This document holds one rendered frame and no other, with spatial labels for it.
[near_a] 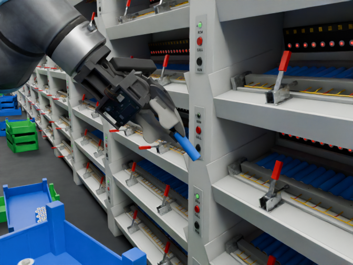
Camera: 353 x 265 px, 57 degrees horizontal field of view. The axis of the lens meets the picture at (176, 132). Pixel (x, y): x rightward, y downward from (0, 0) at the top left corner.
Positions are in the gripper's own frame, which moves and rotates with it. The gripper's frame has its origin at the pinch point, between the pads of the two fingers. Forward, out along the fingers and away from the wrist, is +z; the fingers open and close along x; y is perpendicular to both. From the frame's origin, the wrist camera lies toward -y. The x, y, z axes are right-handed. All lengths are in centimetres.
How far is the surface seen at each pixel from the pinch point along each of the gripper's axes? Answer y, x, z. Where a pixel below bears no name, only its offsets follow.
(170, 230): -12.9, -33.6, 24.9
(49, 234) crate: 23.6, -13.2, -6.0
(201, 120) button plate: -12.3, -0.6, 4.7
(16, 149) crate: -138, -206, -42
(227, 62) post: -16.6, 11.5, -0.7
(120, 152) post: -53, -59, 4
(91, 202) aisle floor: -67, -112, 17
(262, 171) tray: -5.7, 4.2, 19.8
